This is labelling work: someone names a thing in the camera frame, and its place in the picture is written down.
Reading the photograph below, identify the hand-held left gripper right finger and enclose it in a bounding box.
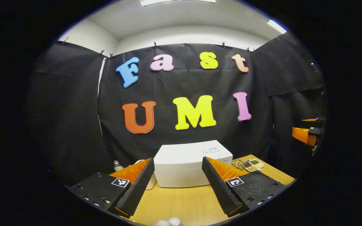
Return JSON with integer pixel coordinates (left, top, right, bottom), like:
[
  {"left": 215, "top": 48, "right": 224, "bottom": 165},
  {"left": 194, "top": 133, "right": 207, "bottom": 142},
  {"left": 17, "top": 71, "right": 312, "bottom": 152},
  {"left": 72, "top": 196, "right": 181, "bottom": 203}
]
[{"left": 201, "top": 156, "right": 290, "bottom": 218}]

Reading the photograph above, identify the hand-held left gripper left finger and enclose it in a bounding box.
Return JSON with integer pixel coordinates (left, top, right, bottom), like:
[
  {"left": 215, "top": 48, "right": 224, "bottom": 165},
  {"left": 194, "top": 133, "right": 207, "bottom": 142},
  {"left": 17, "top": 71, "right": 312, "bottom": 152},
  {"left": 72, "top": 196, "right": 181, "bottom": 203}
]
[{"left": 69, "top": 158, "right": 155, "bottom": 219}]

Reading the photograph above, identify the metal wire basket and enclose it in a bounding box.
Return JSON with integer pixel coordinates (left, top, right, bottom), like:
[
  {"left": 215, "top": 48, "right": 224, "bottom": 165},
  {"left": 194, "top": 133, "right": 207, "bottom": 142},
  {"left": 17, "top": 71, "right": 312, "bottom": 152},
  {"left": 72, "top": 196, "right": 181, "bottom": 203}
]
[{"left": 231, "top": 159, "right": 245, "bottom": 171}]

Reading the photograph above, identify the white toaster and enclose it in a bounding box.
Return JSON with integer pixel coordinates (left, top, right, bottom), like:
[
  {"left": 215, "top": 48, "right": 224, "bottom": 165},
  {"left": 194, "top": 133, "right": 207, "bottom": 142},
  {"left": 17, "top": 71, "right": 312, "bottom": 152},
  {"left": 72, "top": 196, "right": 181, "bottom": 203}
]
[{"left": 135, "top": 159, "right": 157, "bottom": 191}]

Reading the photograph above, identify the white microwave oven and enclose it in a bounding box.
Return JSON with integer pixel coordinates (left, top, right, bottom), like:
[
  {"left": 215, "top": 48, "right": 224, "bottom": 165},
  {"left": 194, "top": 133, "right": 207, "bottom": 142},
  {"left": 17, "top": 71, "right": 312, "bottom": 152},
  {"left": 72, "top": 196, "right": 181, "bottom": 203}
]
[{"left": 153, "top": 140, "right": 233, "bottom": 188}]

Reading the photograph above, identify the ceiling light panel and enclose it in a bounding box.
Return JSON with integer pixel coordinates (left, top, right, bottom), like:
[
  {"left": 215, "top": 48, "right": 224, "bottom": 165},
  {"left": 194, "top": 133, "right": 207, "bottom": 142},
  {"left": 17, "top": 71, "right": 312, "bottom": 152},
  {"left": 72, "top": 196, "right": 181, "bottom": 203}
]
[
  {"left": 267, "top": 19, "right": 288, "bottom": 34},
  {"left": 139, "top": 0, "right": 216, "bottom": 7}
]

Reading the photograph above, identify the white divided condiment dish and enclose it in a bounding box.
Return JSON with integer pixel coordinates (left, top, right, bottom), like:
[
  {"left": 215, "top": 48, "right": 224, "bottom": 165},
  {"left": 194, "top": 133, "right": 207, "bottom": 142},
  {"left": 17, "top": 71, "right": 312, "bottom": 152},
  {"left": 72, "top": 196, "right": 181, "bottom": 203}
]
[{"left": 242, "top": 159, "right": 265, "bottom": 172}]

